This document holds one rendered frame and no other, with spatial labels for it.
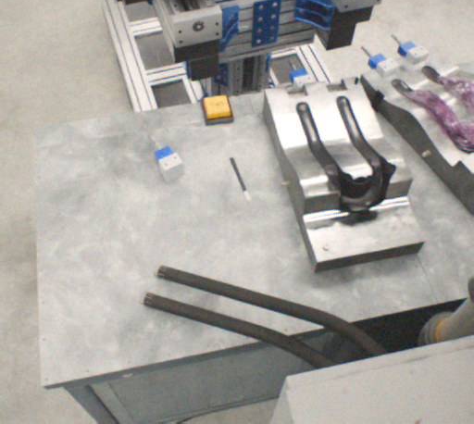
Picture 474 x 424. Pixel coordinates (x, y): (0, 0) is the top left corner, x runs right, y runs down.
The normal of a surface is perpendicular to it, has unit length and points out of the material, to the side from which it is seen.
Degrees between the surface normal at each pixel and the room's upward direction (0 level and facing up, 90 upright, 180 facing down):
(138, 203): 0
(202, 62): 90
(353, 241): 0
